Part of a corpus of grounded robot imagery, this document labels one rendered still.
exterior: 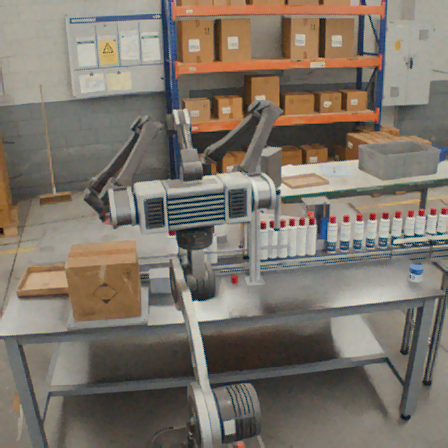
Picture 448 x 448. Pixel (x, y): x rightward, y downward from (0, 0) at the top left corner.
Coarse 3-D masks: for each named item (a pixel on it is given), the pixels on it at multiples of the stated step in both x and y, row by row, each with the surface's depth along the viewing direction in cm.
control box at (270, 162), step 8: (264, 152) 231; (272, 152) 231; (280, 152) 237; (264, 160) 226; (272, 160) 230; (280, 160) 239; (264, 168) 228; (272, 168) 231; (280, 168) 240; (272, 176) 233; (280, 176) 242; (280, 184) 244
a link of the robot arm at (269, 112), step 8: (264, 104) 210; (272, 104) 207; (264, 112) 209; (272, 112) 208; (280, 112) 209; (264, 120) 207; (272, 120) 207; (264, 128) 206; (256, 136) 206; (264, 136) 205; (256, 144) 203; (264, 144) 205; (248, 152) 205; (256, 152) 203; (248, 160) 202; (256, 160) 203; (232, 168) 203; (240, 168) 200; (248, 168) 201
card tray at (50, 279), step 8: (56, 264) 264; (64, 264) 264; (24, 272) 256; (32, 272) 263; (40, 272) 264; (48, 272) 263; (56, 272) 263; (64, 272) 263; (24, 280) 254; (32, 280) 255; (40, 280) 255; (48, 280) 255; (56, 280) 255; (64, 280) 255; (16, 288) 240; (24, 288) 247; (32, 288) 240; (40, 288) 240; (48, 288) 240; (56, 288) 241; (64, 288) 241; (24, 296) 240
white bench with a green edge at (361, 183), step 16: (352, 160) 466; (368, 176) 419; (432, 176) 417; (288, 192) 385; (304, 192) 384; (320, 192) 385; (336, 192) 388; (352, 192) 397; (368, 192) 402; (384, 192) 406
